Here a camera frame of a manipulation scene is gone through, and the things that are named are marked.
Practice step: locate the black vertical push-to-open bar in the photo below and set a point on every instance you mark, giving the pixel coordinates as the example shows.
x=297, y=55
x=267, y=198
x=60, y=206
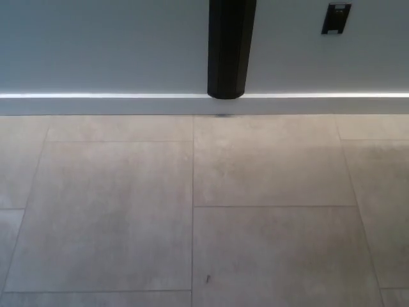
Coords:
x=230, y=48

